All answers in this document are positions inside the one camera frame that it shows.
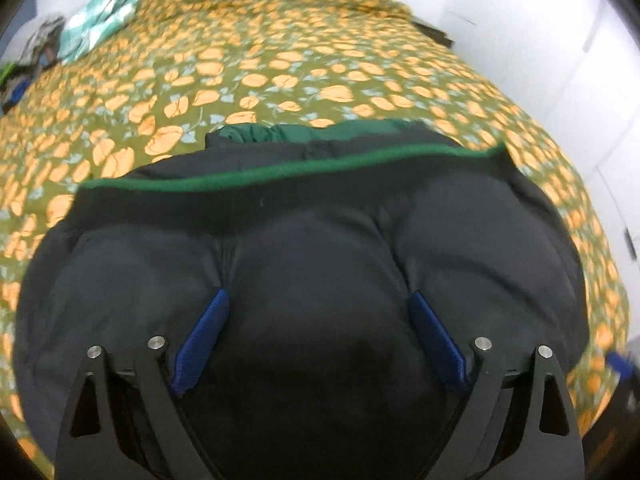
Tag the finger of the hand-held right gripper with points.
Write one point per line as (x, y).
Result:
(620, 363)

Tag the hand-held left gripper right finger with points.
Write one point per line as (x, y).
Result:
(437, 340)

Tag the floral olive orange bedspread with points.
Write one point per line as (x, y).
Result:
(300, 50)

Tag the black puffer jacket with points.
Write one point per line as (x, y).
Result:
(310, 260)

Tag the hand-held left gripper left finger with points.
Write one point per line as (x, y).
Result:
(202, 340)

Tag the white wardrobe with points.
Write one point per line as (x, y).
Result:
(540, 50)

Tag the pile of mixed clothes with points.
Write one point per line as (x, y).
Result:
(35, 55)

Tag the teal white checked cloth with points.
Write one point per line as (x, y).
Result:
(97, 20)

